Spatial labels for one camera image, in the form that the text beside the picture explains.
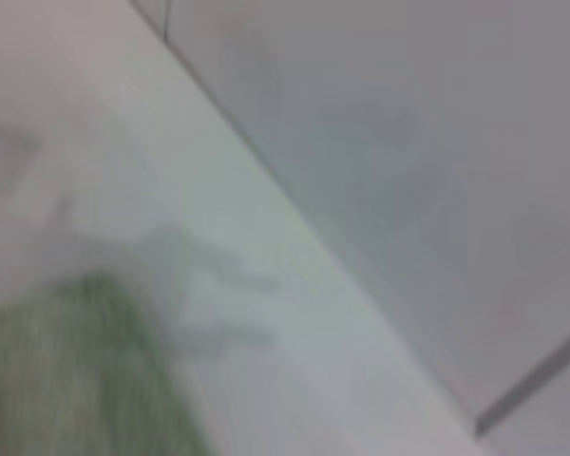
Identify green ribbed terry towel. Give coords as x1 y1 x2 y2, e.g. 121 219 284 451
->
0 269 218 456

